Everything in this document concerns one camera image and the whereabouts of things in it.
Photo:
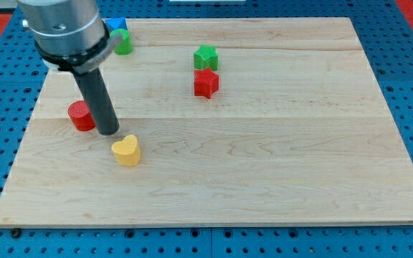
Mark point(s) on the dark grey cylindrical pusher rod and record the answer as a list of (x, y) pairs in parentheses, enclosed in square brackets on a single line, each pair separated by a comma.
[(96, 97)]

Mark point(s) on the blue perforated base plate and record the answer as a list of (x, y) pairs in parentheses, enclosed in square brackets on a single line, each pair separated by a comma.
[(386, 31)]

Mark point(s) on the green star block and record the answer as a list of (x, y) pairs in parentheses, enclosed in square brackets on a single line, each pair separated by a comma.
[(206, 57)]

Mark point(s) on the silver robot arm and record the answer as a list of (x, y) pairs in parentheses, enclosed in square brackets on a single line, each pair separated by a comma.
[(71, 36)]

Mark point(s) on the light wooden board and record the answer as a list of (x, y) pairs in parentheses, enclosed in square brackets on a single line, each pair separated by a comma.
[(298, 134)]

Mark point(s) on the red cylinder block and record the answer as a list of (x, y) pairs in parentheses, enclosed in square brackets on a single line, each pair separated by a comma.
[(81, 116)]

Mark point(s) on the green cylinder block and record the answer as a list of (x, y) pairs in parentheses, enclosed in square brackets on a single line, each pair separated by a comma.
[(125, 46)]

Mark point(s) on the blue triangle block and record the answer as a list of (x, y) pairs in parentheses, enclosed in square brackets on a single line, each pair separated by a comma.
[(116, 23)]

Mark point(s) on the red star block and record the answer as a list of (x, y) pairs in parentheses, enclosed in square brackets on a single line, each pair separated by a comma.
[(206, 83)]

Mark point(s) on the yellow heart block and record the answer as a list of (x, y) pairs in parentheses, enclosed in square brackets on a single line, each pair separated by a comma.
[(127, 151)]

